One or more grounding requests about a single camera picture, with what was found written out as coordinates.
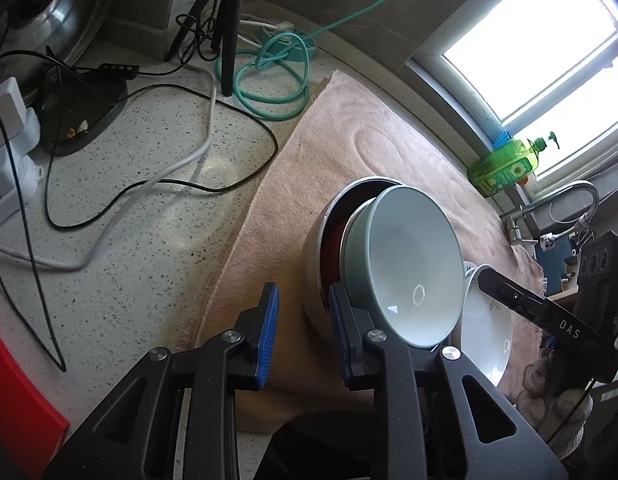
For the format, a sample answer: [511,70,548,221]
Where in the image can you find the metal sprayer hose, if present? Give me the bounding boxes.
[538,212,592,252]

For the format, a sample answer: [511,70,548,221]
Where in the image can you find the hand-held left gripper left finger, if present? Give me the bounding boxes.
[41,281,281,480]

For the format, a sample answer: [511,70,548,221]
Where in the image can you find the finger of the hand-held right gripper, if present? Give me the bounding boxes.
[476,267,618,383]

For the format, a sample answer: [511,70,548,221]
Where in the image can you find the black tray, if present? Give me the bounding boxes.
[39,65,130,157]

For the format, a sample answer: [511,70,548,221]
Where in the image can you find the person's right hand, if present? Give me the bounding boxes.
[516,347,592,458]

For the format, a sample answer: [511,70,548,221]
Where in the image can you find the red steel-lined bowl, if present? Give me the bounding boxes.
[321,185,385,311]

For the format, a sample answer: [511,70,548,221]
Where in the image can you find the green dish soap bottle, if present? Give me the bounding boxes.
[466,132,560,198]

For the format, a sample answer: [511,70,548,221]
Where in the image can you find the thick white cable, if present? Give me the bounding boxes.
[0,62,219,271]

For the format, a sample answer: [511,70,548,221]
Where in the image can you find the pink towel mat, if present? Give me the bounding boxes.
[176,70,545,436]

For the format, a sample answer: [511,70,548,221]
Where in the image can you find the light blue ceramic bowl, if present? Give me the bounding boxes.
[339,185,465,348]

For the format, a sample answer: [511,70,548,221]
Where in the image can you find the teal round hose holder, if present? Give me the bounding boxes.
[259,25,317,61]

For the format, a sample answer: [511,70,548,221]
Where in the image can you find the white plate grey leaf print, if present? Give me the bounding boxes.
[451,262,513,387]

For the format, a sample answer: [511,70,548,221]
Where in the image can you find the steel pot lid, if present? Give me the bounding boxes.
[0,0,122,93]

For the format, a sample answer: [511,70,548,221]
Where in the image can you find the black inline cable controller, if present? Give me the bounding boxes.
[100,62,140,81]

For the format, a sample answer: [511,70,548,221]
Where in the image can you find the window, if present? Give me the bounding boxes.
[406,0,618,186]

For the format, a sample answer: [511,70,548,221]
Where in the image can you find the thin white plug cable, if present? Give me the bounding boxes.
[238,14,296,35]

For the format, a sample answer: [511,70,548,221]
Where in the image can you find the chrome faucet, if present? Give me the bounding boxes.
[502,180,602,246]

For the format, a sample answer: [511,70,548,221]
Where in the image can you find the large stainless steel bowl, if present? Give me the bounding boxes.
[301,177,405,342]

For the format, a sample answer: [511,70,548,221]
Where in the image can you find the red flat object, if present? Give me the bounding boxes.
[0,320,70,480]

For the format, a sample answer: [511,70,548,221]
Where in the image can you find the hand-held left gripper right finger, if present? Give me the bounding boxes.
[328,282,562,480]

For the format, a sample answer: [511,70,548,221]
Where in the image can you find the black cable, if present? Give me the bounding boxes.
[0,50,280,373]

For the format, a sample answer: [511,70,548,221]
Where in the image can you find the green hose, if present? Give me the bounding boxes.
[216,0,440,121]

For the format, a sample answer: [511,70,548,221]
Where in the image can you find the white power strip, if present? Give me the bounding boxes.
[0,77,44,226]

